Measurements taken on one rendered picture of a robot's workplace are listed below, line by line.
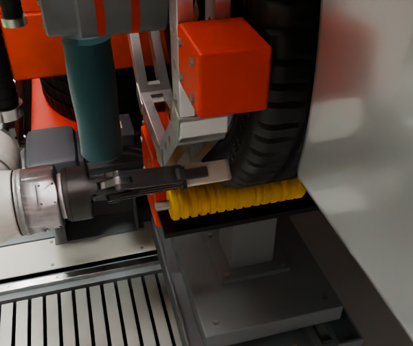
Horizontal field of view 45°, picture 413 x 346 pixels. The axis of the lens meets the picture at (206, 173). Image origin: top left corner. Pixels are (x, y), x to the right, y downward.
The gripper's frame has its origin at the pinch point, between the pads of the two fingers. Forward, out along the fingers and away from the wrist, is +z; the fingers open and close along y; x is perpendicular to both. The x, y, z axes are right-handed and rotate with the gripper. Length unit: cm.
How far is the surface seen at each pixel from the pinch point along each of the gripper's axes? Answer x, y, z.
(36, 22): 47, -44, -23
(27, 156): 17, -51, -30
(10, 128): 31, -74, -36
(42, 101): 46, -98, -29
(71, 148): 18, -51, -20
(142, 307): -23, -59, -9
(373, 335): -40, -50, 45
